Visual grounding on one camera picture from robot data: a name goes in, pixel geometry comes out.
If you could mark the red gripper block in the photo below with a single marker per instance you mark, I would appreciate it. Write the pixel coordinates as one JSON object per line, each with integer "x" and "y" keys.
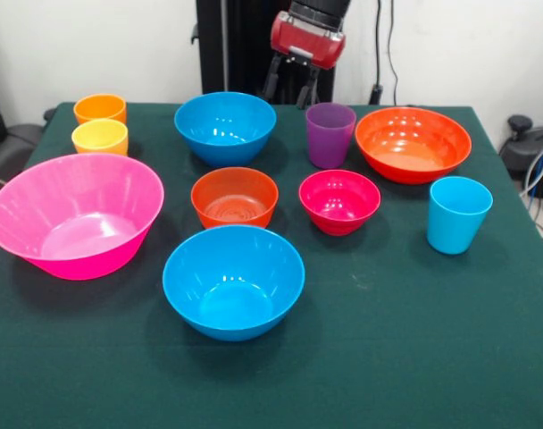
{"x": 307, "y": 42}

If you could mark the purple cup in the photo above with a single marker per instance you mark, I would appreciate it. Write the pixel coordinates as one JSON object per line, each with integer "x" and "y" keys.
{"x": 329, "y": 147}

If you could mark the blue bowl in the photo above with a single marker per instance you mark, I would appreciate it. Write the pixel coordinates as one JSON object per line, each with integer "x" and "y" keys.
{"x": 233, "y": 322}
{"x": 224, "y": 147}

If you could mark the large red-orange bowl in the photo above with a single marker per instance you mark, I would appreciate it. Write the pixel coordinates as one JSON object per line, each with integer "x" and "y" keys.
{"x": 412, "y": 156}

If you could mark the small magenta bowl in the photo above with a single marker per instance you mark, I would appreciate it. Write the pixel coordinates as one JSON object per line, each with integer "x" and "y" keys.
{"x": 338, "y": 219}

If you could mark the small orange bowl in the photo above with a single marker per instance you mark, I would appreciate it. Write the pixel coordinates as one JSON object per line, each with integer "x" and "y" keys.
{"x": 218, "y": 214}

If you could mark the orange cup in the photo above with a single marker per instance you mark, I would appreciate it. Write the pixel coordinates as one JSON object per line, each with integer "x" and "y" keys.
{"x": 99, "y": 111}

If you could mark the yellow cup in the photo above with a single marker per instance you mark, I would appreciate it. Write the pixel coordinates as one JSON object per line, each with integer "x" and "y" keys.
{"x": 99, "y": 143}

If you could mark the blue cup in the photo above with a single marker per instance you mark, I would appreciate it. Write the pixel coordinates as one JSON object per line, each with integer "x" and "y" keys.
{"x": 454, "y": 232}

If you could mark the black grey stand base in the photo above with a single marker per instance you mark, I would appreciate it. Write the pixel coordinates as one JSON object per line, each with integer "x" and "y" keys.
{"x": 521, "y": 152}
{"x": 12, "y": 147}

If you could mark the dark green table cloth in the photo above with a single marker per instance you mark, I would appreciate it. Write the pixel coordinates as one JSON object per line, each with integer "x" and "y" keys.
{"x": 387, "y": 335}

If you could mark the large pink bowl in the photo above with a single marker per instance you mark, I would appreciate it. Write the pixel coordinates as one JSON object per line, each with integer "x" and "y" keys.
{"x": 75, "y": 259}

